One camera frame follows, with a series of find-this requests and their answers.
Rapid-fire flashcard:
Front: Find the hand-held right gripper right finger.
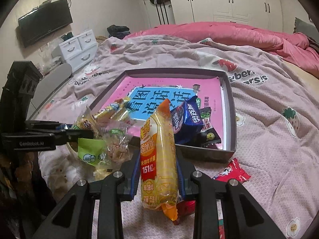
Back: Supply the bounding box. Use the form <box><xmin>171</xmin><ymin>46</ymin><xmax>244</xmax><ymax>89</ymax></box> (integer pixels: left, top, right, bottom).
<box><xmin>176</xmin><ymin>152</ymin><xmax>287</xmax><ymax>239</ymax></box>

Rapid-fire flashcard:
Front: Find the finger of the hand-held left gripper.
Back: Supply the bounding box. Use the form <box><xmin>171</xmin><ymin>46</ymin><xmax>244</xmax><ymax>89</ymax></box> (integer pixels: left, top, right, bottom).
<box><xmin>53</xmin><ymin>129</ymin><xmax>95</xmax><ymax>145</ymax></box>
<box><xmin>24</xmin><ymin>120</ymin><xmax>70</xmax><ymax>131</ymax></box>

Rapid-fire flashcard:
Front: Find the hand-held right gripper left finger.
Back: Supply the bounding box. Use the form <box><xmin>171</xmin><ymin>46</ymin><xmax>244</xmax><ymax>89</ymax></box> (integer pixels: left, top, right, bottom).
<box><xmin>32</xmin><ymin>149</ymin><xmax>141</xmax><ymax>239</ymax></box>

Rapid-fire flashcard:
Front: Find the clear yellow cake packet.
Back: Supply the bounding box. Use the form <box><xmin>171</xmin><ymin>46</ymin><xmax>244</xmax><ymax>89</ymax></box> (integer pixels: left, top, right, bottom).
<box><xmin>72</xmin><ymin>106</ymin><xmax>100</xmax><ymax>138</ymax></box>

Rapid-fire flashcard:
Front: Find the orange rice cracker packet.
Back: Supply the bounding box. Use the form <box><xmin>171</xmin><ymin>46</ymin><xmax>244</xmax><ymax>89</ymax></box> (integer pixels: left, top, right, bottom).
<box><xmin>140</xmin><ymin>99</ymin><xmax>180</xmax><ymax>226</ymax></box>

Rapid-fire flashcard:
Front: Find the clear packet red snack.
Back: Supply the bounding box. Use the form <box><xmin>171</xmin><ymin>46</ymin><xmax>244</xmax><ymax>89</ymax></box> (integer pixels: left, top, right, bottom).
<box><xmin>101</xmin><ymin>127</ymin><xmax>134</xmax><ymax>166</ymax></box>

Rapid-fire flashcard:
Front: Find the small clear cake packet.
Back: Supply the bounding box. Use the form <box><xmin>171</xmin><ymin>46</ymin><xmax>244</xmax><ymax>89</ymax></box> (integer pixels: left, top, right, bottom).
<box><xmin>93</xmin><ymin>166</ymin><xmax>115</xmax><ymax>180</ymax></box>

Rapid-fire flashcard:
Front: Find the yellow snack packet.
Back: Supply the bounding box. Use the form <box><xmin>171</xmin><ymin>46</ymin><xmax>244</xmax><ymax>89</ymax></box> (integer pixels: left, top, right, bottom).
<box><xmin>93</xmin><ymin>97</ymin><xmax>131</xmax><ymax>125</ymax></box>

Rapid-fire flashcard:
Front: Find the black green snack packet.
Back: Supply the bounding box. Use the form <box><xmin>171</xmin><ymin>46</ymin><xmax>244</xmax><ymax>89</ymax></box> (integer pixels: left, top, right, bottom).
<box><xmin>194</xmin><ymin>107</ymin><xmax>222</xmax><ymax>150</ymax></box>

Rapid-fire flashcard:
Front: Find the blue cookie packet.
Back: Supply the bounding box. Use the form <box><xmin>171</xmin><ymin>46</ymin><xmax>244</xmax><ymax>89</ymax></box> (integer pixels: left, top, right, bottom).
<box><xmin>171</xmin><ymin>96</ymin><xmax>203</xmax><ymax>145</ymax></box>

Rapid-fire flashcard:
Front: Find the grey shallow cardboard box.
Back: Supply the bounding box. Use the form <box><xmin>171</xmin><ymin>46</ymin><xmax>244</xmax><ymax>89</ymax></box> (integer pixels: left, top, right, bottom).
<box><xmin>88</xmin><ymin>68</ymin><xmax>237</xmax><ymax>163</ymax></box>

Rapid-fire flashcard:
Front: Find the person's dark printed clothing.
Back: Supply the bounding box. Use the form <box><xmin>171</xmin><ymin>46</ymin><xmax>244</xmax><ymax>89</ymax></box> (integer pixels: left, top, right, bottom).
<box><xmin>0</xmin><ymin>151</ymin><xmax>58</xmax><ymax>239</ymax></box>

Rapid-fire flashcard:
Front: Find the clear plastic bag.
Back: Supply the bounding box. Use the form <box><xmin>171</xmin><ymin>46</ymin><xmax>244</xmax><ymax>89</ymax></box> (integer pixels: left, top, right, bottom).
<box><xmin>37</xmin><ymin>42</ymin><xmax>63</xmax><ymax>76</ymax></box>

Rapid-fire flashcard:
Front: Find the white drawer unit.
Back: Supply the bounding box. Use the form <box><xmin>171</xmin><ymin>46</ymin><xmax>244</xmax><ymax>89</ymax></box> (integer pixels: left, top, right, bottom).
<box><xmin>58</xmin><ymin>29</ymin><xmax>98</xmax><ymax>72</ymax></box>

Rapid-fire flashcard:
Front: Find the black television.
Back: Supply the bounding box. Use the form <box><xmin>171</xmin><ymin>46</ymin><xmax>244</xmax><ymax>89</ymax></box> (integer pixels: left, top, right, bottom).
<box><xmin>17</xmin><ymin>0</ymin><xmax>73</xmax><ymax>48</ymax></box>

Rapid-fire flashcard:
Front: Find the pink book blue label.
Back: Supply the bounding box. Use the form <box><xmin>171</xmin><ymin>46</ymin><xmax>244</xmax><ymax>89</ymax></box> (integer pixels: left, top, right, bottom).
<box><xmin>100</xmin><ymin>77</ymin><xmax>226</xmax><ymax>151</ymax></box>

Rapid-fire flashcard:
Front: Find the pink strawberry printed blanket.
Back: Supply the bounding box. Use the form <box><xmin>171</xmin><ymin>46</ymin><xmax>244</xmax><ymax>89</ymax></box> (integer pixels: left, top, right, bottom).
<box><xmin>27</xmin><ymin>36</ymin><xmax>319</xmax><ymax>239</ymax></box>

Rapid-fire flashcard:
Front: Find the dark clothes pile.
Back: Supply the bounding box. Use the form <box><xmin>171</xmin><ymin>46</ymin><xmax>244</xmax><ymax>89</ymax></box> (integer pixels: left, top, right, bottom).
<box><xmin>107</xmin><ymin>25</ymin><xmax>130</xmax><ymax>39</ymax></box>

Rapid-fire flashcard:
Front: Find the pink quilt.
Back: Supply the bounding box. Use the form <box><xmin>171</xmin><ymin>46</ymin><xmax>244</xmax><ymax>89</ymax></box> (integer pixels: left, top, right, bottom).
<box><xmin>123</xmin><ymin>22</ymin><xmax>319</xmax><ymax>79</ymax></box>

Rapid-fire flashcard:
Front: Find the beige bed sheet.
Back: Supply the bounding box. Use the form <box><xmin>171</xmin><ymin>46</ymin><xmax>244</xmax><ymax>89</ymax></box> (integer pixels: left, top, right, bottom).
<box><xmin>283</xmin><ymin>60</ymin><xmax>319</xmax><ymax>80</ymax></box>

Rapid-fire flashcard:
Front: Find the white wardrobe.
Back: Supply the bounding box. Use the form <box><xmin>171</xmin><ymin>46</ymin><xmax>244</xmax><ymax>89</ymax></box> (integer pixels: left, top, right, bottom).
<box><xmin>164</xmin><ymin>0</ymin><xmax>285</xmax><ymax>30</ymax></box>

